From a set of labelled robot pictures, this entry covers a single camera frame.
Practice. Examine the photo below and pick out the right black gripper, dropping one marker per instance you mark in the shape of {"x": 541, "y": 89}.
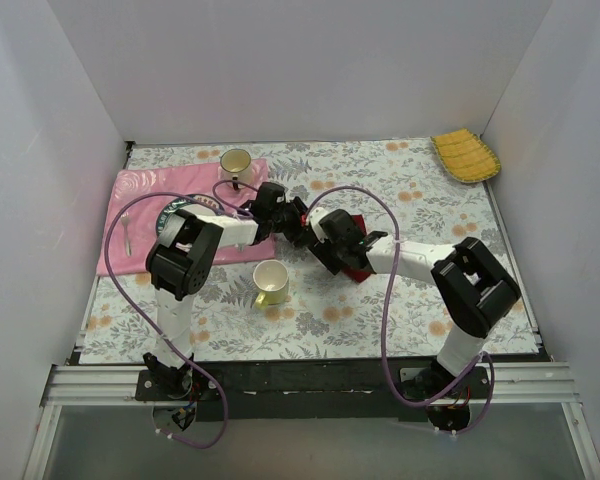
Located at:
{"x": 327, "y": 255}

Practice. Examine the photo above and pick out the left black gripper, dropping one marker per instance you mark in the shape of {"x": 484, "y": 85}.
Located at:
{"x": 290, "y": 218}

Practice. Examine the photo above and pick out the dark red cloth napkin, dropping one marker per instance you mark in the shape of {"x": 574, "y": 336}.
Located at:
{"x": 355, "y": 244}

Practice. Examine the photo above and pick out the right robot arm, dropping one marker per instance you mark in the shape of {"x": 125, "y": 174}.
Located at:
{"x": 476, "y": 289}

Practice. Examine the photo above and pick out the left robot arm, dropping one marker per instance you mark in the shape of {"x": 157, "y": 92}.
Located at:
{"x": 181, "y": 259}

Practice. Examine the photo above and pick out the yellow mug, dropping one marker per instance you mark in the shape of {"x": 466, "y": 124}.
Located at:
{"x": 271, "y": 279}

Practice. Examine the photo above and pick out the white plate blue rim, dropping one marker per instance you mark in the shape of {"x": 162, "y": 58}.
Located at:
{"x": 180, "y": 207}

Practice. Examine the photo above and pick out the floral tablecloth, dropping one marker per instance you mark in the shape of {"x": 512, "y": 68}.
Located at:
{"x": 394, "y": 185}

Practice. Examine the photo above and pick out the pink placemat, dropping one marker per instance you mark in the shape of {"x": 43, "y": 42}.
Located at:
{"x": 192, "y": 179}

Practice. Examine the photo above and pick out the yellow bamboo tray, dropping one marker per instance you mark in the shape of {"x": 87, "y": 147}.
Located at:
{"x": 465, "y": 157}

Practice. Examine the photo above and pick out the silver fork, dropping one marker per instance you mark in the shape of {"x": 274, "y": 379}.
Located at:
{"x": 125, "y": 221}

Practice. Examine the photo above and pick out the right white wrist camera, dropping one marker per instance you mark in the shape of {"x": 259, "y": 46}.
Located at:
{"x": 313, "y": 232}

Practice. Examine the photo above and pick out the white mug black handle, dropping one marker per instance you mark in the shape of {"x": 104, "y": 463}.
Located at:
{"x": 237, "y": 167}

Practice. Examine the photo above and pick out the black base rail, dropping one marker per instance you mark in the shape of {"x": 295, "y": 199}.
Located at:
{"x": 303, "y": 389}

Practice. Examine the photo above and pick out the aluminium frame rail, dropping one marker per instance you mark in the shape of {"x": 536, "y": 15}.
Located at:
{"x": 510, "y": 382}

